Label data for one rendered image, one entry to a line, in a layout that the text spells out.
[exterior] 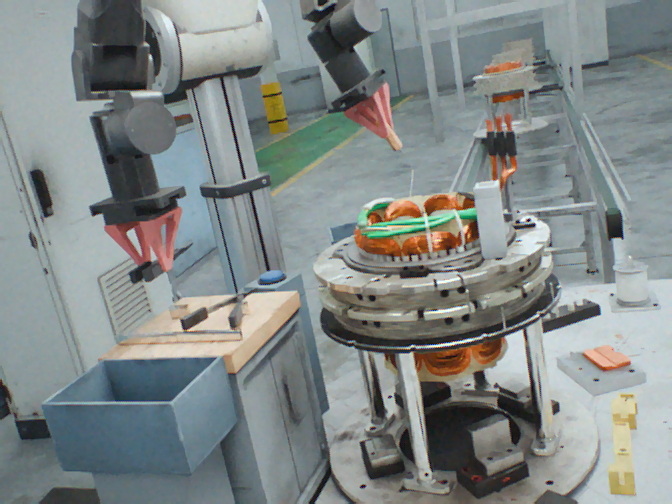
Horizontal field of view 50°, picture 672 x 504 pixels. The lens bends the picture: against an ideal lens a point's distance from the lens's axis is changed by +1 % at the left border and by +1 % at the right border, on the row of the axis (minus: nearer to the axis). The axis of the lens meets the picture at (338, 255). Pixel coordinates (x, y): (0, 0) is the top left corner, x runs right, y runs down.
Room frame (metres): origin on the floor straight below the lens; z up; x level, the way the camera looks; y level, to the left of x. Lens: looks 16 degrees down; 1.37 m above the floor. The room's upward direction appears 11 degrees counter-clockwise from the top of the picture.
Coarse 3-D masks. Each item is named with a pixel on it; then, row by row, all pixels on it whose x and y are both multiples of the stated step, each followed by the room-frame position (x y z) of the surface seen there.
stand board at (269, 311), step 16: (176, 304) 0.98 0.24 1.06; (192, 304) 0.96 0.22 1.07; (208, 304) 0.95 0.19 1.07; (256, 304) 0.90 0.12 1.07; (272, 304) 0.89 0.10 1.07; (288, 304) 0.90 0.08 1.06; (160, 320) 0.92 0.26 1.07; (176, 320) 0.90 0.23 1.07; (208, 320) 0.88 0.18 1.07; (224, 320) 0.87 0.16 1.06; (240, 320) 0.85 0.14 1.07; (256, 320) 0.84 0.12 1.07; (272, 320) 0.85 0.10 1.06; (256, 336) 0.80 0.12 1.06; (112, 352) 0.83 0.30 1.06; (128, 352) 0.82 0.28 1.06; (144, 352) 0.81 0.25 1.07; (160, 352) 0.80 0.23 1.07; (176, 352) 0.79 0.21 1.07; (192, 352) 0.78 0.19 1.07; (208, 352) 0.77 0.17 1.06; (224, 352) 0.76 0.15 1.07; (240, 352) 0.76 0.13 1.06; (240, 368) 0.76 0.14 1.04
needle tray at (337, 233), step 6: (354, 222) 1.26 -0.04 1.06; (330, 228) 1.26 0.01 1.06; (336, 228) 1.26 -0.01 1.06; (342, 228) 1.26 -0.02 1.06; (348, 228) 1.26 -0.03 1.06; (354, 228) 1.26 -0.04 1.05; (330, 234) 1.21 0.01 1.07; (336, 234) 1.26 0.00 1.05; (342, 234) 1.26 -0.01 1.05; (348, 234) 1.26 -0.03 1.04; (330, 240) 1.21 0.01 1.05; (336, 240) 1.16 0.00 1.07
